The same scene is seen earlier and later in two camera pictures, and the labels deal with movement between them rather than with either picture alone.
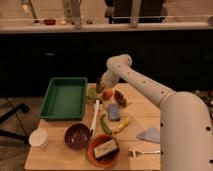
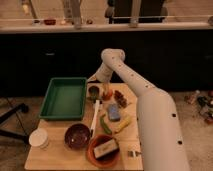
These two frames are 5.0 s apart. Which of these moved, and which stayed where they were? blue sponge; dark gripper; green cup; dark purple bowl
Moved: dark gripper
Stayed: dark purple bowl; blue sponge; green cup
